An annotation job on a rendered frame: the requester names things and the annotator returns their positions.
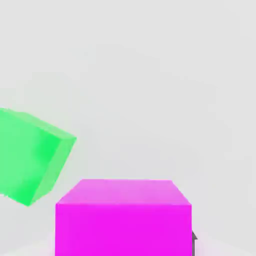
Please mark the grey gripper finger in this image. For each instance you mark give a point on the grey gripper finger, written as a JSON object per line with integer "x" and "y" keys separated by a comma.
{"x": 193, "y": 245}

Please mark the small green cube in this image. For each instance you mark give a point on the small green cube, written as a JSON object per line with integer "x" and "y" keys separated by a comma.
{"x": 26, "y": 156}

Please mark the small magenta cube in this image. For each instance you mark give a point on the small magenta cube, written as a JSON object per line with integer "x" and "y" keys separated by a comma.
{"x": 123, "y": 226}

